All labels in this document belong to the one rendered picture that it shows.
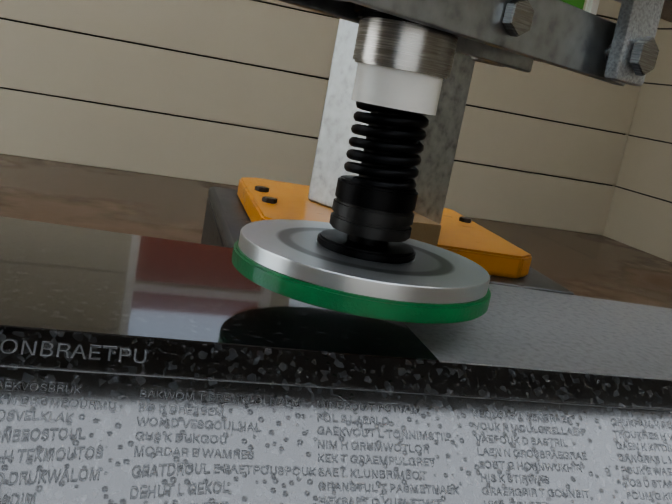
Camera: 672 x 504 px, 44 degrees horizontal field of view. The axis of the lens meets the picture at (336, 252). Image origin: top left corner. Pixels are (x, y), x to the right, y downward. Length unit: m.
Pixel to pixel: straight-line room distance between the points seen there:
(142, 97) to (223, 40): 0.79
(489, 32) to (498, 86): 7.01
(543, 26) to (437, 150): 0.87
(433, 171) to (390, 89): 0.92
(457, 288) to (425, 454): 0.12
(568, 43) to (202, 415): 0.43
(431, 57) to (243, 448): 0.32
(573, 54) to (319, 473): 0.41
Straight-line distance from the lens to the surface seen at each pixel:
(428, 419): 0.62
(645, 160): 8.21
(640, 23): 0.79
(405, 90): 0.65
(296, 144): 7.03
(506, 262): 1.46
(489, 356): 0.68
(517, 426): 0.65
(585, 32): 0.77
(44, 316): 0.60
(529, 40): 0.71
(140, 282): 0.71
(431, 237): 1.29
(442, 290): 0.62
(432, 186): 1.58
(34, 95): 6.77
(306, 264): 0.61
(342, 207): 0.67
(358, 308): 0.60
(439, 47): 0.66
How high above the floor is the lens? 1.02
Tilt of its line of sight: 12 degrees down
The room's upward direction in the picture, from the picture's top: 11 degrees clockwise
